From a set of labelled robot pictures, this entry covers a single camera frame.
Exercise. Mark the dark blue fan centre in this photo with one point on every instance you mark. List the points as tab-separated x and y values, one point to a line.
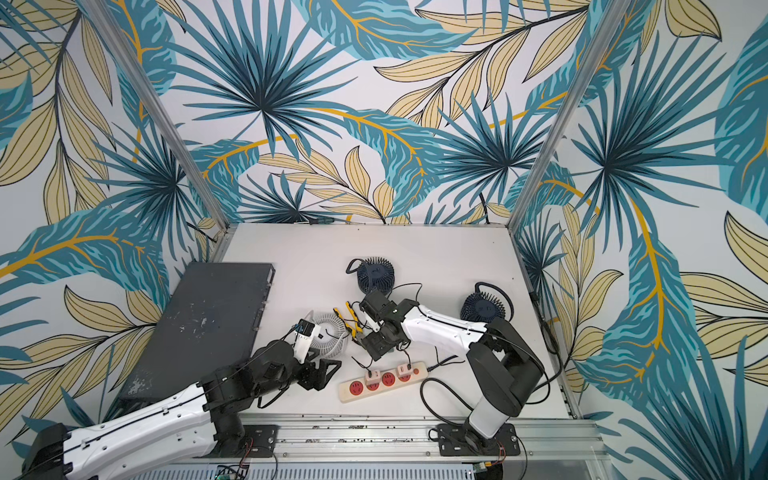
373	274

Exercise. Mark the dark blue fan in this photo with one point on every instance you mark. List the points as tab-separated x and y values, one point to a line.
486	303
373	274

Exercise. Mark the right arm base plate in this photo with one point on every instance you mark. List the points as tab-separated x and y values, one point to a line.
461	441

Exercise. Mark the small pink plug adapter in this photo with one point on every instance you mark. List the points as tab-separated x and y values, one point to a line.
404	372

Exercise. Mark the yellow black pliers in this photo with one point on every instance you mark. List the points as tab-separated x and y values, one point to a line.
352	324

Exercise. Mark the white desk fan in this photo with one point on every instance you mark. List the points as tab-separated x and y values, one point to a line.
329	336

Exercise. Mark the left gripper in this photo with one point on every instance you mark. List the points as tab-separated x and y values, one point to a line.
320	381

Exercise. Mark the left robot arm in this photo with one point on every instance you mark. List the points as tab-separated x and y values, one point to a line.
202	418

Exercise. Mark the dark blue fan right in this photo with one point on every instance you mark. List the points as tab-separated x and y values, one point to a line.
486	303

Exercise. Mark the dark grey flat device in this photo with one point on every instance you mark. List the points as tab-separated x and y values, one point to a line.
210	322

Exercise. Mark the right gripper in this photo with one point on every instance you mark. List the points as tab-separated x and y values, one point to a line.
380	324

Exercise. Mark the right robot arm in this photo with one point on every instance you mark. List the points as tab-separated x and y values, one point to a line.
505	368

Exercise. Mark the beige red power strip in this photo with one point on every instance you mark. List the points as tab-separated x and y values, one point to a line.
355	389

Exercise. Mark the aluminium front rail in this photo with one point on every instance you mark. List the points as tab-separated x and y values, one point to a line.
323	438

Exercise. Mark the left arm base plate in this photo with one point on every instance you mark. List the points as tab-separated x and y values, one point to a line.
257	441

